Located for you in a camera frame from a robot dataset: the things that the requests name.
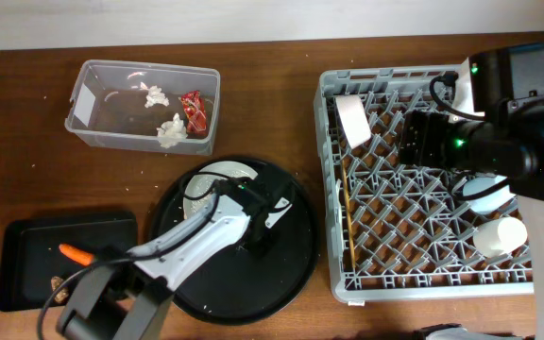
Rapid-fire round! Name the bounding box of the white bowl in rack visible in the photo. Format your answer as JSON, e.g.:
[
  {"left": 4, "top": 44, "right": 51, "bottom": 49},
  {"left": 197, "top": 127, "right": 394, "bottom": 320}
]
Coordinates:
[{"left": 451, "top": 59, "right": 515, "bottom": 214}]

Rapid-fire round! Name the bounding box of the clear plastic bin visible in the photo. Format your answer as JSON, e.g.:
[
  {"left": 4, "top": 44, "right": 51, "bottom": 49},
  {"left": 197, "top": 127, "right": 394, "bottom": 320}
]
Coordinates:
[{"left": 64, "top": 59, "right": 221, "bottom": 156}]

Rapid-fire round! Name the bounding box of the wooden chopstick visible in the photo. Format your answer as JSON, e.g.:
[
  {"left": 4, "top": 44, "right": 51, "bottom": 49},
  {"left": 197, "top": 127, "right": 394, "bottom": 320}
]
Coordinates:
[{"left": 341, "top": 160, "right": 356, "bottom": 271}]

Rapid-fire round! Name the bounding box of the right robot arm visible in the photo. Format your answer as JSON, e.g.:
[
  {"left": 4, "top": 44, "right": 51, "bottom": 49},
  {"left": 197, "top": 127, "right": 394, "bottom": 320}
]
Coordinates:
[{"left": 399, "top": 43, "right": 544, "bottom": 339}]

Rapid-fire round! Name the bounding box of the white tissue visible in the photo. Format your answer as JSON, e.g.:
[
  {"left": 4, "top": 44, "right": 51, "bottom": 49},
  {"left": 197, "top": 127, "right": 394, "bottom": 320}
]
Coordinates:
[
  {"left": 156, "top": 113, "right": 188, "bottom": 148},
  {"left": 140, "top": 82, "right": 169, "bottom": 108}
]

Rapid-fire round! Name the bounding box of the grey plate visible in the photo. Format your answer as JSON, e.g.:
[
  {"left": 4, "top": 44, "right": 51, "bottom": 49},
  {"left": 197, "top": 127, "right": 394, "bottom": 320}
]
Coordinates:
[{"left": 182, "top": 161, "right": 258, "bottom": 219}]

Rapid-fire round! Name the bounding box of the white cup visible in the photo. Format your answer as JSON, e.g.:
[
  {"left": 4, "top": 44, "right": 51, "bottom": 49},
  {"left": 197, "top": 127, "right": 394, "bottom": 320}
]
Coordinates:
[{"left": 473, "top": 217, "right": 528, "bottom": 258}]

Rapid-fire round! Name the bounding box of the orange carrot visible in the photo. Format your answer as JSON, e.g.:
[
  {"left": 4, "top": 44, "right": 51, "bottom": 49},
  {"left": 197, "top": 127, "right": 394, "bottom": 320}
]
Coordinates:
[{"left": 59, "top": 244, "right": 94, "bottom": 266}]

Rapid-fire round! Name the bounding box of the grey dishwasher rack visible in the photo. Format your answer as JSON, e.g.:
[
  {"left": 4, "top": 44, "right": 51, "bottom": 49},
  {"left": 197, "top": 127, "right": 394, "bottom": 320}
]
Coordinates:
[{"left": 314, "top": 65, "right": 534, "bottom": 305}]

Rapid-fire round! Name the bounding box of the brown mushroom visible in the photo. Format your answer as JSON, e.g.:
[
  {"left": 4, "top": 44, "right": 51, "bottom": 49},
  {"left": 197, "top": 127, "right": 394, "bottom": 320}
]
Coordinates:
[{"left": 50, "top": 276, "right": 69, "bottom": 304}]

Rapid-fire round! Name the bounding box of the pink bowl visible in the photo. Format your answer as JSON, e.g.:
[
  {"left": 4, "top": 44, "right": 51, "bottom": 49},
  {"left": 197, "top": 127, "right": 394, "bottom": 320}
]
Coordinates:
[{"left": 335, "top": 95, "right": 371, "bottom": 149}]

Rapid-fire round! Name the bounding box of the red snack wrapper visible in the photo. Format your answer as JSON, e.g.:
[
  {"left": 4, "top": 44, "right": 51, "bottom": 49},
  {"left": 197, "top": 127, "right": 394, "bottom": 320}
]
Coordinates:
[{"left": 179, "top": 91, "right": 207, "bottom": 135}]

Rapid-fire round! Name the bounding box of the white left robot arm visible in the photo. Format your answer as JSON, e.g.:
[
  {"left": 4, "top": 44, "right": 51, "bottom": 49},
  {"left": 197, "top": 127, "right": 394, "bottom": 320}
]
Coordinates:
[{"left": 56, "top": 165, "right": 293, "bottom": 339}]

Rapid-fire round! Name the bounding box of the rectangular black tray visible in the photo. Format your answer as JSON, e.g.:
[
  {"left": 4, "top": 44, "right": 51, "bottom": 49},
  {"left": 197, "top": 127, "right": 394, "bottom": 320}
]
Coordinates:
[{"left": 0, "top": 212, "right": 138, "bottom": 312}]

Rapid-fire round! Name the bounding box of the white plastic fork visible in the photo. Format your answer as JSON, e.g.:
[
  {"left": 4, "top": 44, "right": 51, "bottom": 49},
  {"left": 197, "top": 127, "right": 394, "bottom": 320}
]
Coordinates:
[{"left": 334, "top": 179, "right": 343, "bottom": 233}]

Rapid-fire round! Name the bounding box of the round black tray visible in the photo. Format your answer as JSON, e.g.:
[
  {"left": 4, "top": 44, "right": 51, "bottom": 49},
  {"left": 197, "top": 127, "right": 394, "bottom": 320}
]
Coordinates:
[{"left": 174, "top": 179, "right": 320, "bottom": 325}]

